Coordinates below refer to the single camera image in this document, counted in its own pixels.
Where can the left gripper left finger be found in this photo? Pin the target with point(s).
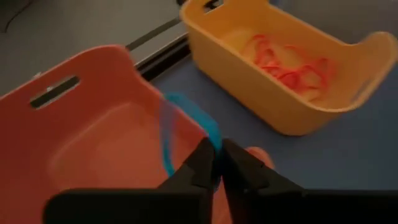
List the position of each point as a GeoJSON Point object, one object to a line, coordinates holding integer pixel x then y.
{"type": "Point", "coordinates": [199, 186]}

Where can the blue rubber band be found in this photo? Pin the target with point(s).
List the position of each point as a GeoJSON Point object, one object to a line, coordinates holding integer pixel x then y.
{"type": "Point", "coordinates": [202, 115]}

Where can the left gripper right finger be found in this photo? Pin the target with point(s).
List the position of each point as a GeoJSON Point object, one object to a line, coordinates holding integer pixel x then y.
{"type": "Point", "coordinates": [248, 199]}

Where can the orange rubber band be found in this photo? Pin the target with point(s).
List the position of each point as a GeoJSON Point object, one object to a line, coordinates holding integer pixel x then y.
{"type": "Point", "coordinates": [292, 79]}
{"type": "Point", "coordinates": [264, 60]}
{"type": "Point", "coordinates": [325, 74]}

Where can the yellow plastic basket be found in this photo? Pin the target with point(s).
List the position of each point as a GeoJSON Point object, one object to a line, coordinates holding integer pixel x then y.
{"type": "Point", "coordinates": [248, 93]}

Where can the orange plastic basket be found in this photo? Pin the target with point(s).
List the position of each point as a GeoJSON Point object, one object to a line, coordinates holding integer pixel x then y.
{"type": "Point", "coordinates": [93, 140]}

